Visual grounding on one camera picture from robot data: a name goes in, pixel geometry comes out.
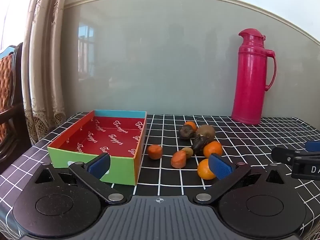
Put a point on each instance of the dark shrivelled fruit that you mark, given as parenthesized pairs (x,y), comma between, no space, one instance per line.
(186,132)
(198,145)

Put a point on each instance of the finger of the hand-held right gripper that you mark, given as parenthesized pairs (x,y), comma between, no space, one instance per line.
(313,146)
(283,155)

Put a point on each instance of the colourful cardboard box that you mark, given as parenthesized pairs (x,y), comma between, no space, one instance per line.
(112,135)

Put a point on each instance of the large brown kiwi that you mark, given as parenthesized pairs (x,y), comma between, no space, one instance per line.
(206,132)

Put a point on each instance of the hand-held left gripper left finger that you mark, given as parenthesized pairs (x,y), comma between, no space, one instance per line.
(100,167)

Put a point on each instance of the wooden sofa with orange cushion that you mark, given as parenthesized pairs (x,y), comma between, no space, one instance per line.
(5,80)

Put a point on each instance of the pink thermos jug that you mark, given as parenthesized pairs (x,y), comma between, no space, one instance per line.
(250,80)

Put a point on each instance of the orange carrot piece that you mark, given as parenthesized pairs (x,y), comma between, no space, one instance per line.
(178,159)

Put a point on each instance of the beige lace-trimmed curtain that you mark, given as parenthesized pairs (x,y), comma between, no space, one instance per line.
(42,80)

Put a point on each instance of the small tangerine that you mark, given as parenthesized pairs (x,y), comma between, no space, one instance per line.
(205,169)
(213,149)
(191,125)

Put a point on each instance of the small green-brown kiwi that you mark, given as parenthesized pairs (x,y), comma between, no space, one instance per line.
(188,152)

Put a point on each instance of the blue padded chair back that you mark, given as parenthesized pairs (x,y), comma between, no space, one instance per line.
(6,51)

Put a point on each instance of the black white-grid tablecloth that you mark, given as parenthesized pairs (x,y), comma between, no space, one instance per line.
(250,140)

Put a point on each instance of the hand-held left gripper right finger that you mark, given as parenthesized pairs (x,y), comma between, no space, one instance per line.
(220,167)

